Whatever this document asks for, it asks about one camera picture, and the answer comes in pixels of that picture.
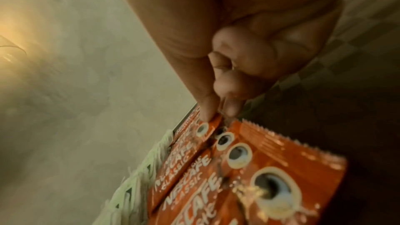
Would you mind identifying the person's right hand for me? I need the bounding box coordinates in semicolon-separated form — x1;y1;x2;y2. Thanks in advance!
109;0;360;123

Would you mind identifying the brown tray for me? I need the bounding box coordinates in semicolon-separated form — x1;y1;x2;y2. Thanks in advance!
173;0;400;225

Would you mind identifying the row of red Nescafe sachets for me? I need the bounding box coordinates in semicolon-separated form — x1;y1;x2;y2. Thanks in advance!
147;117;349;225

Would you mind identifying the row of tea bags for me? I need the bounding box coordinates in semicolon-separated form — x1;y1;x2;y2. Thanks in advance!
92;129;177;225

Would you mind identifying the glass tube wall lamp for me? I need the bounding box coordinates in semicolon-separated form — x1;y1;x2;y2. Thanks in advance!
0;33;28;65

